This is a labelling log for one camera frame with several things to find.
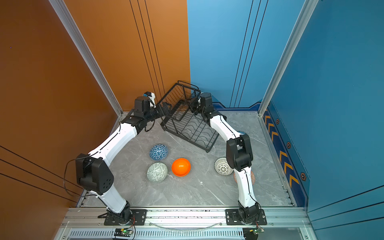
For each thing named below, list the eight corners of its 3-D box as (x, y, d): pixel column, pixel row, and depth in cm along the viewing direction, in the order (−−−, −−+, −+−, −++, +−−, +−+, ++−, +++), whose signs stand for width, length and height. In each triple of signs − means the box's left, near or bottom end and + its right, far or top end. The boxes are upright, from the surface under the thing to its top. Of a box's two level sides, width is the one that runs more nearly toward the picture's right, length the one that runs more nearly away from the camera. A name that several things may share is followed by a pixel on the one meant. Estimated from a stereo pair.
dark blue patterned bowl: (149, 160, 95) (147, 157, 91) (152, 147, 101) (151, 144, 98) (166, 160, 95) (165, 157, 91) (168, 147, 101) (167, 144, 98)
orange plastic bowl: (172, 177, 88) (170, 174, 84) (173, 161, 94) (172, 158, 91) (190, 177, 88) (190, 174, 84) (190, 161, 94) (190, 158, 91)
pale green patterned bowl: (146, 182, 86) (144, 180, 83) (150, 165, 93) (148, 162, 90) (166, 182, 86) (165, 180, 83) (168, 165, 93) (167, 162, 90)
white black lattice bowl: (220, 180, 87) (222, 177, 84) (211, 165, 93) (211, 161, 90) (233, 173, 90) (234, 169, 86) (222, 159, 96) (223, 155, 92)
